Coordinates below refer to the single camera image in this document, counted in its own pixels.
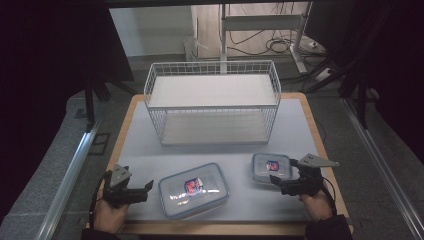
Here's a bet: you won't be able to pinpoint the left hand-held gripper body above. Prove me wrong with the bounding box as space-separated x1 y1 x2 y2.
102 163 150 210

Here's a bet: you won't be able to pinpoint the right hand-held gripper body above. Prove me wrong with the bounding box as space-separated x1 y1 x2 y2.
280 153 341 198

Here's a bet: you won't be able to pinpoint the small clear food container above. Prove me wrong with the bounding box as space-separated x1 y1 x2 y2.
250 152 294 186

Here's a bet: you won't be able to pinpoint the large clear food container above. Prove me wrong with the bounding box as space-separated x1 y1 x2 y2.
157 162 231 221

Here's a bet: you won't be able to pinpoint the white wire shelf rack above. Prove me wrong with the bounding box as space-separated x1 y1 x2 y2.
143 59 282 147

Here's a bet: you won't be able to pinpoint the person's left hand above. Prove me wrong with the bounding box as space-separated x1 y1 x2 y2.
92 195 131 235

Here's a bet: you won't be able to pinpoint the person's right hand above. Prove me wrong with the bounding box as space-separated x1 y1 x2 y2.
297 189 335 223

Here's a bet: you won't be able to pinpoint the grey table mat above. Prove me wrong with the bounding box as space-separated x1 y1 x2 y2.
117 98 329 224

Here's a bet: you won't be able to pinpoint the black tripod stand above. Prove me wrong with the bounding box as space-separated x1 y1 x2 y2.
304 54 373 130
82 74 136 132

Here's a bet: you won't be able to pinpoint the white power strip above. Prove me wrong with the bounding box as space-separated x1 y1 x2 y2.
314 67 333 83

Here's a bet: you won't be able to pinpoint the white metal stand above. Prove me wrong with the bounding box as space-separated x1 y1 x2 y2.
219 2 310 76

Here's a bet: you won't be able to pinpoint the left hand-held gripper cable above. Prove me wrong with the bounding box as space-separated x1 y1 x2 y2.
87 170 113 230

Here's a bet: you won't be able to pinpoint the hand-held gripper cable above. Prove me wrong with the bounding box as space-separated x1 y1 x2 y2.
87 170 113 230
319 175 338 217

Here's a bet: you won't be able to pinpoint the right hand-held gripper cable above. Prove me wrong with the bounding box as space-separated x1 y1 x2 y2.
319 175 338 217

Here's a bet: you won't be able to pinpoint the aluminium rail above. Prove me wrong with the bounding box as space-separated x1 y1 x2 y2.
342 97 424 240
34 123 102 240

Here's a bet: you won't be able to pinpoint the black floor cables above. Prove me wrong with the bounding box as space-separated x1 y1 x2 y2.
228 29 327 58

